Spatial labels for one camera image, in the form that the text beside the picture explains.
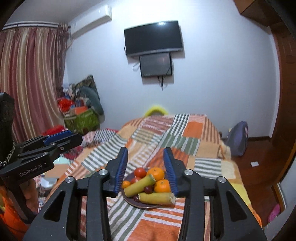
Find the striped patchwork blanket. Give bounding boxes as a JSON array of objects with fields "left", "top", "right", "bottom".
[{"left": 48, "top": 113, "right": 232, "bottom": 241}]

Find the mint green bowl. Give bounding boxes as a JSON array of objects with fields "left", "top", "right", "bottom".
[{"left": 58, "top": 156, "right": 71, "bottom": 165}]

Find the brown wooden door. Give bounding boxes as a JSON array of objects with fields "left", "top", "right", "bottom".
[{"left": 271, "top": 23, "right": 295, "bottom": 159}]

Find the red box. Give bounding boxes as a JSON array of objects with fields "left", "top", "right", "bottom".
[{"left": 42, "top": 125, "right": 65, "bottom": 136}]

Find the yellow corn cob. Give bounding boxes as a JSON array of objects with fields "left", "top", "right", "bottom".
[
  {"left": 138, "top": 192, "right": 176, "bottom": 205},
  {"left": 124, "top": 174, "right": 156, "bottom": 198}
]

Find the oval red tomato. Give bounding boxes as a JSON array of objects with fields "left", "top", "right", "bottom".
[{"left": 130, "top": 177, "right": 141, "bottom": 184}]

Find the round red tomato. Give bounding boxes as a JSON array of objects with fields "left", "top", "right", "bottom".
[{"left": 133, "top": 168, "right": 147, "bottom": 178}]

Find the white air conditioner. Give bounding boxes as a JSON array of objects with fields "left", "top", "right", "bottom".
[{"left": 69, "top": 5, "right": 112, "bottom": 40}]

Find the striped red curtain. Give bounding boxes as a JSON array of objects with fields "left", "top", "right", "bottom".
[{"left": 1, "top": 23, "right": 69, "bottom": 143}]

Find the purple backpack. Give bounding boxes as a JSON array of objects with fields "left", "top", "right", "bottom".
[{"left": 224, "top": 121, "right": 249, "bottom": 157}]

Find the wooden wardrobe cabinet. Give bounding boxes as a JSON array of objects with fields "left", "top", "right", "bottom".
[{"left": 234, "top": 0, "right": 282, "bottom": 27}]

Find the purple ceramic plate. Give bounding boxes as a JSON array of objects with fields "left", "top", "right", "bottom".
[{"left": 121, "top": 170, "right": 176, "bottom": 209}]

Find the large orange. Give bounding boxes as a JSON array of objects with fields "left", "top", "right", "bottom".
[
  {"left": 154, "top": 179, "right": 171, "bottom": 193},
  {"left": 147, "top": 167, "right": 165, "bottom": 182}
]

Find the grey plush toy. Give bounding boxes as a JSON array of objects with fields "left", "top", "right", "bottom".
[{"left": 77, "top": 86, "right": 104, "bottom": 115}]

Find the small tangerine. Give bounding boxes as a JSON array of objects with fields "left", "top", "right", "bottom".
[{"left": 121, "top": 180, "right": 131, "bottom": 189}]

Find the wall mounted black television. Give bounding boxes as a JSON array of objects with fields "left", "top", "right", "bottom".
[{"left": 124, "top": 21, "right": 183, "bottom": 57}]

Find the yellow chair back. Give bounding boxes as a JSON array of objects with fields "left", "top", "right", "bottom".
[{"left": 144, "top": 105, "right": 168, "bottom": 117}]

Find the green storage bag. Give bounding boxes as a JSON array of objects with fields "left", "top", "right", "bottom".
[{"left": 64, "top": 109, "right": 100, "bottom": 135}]

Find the small black monitor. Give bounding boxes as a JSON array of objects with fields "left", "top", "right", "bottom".
[{"left": 139, "top": 53, "right": 173, "bottom": 78}]

